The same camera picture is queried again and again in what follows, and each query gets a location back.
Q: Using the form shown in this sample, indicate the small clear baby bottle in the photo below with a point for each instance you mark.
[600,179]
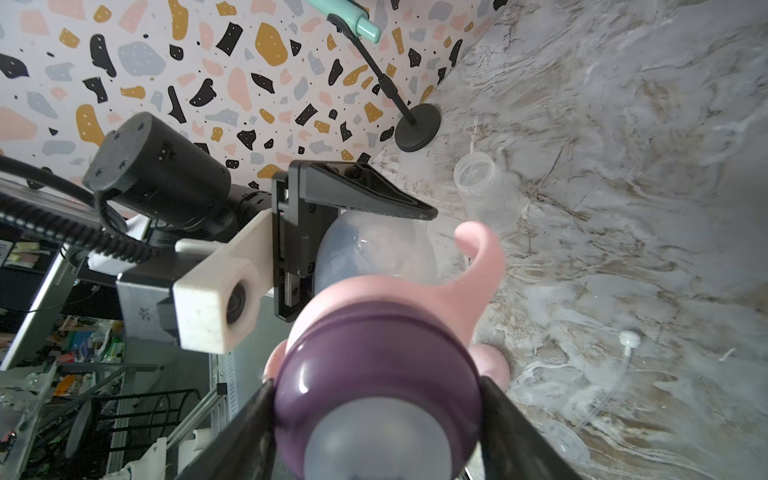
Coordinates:
[360,243]

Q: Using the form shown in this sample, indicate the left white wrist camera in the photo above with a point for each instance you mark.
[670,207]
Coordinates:
[202,296]

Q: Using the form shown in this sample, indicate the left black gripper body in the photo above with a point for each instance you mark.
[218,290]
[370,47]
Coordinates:
[294,242]

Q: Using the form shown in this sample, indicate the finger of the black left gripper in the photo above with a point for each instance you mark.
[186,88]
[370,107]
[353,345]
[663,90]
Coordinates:
[359,187]

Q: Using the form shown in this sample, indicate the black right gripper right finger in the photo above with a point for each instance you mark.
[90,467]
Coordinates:
[511,446]

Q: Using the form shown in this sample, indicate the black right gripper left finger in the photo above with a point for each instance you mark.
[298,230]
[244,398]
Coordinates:
[246,448]

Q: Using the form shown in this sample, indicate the mint green microphone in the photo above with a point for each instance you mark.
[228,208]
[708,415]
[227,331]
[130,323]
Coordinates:
[352,15]

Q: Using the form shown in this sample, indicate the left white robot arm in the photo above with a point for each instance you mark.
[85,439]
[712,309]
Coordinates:
[152,169]

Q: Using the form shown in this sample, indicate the black microphone stand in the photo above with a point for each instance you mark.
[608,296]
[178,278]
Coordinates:
[419,124]

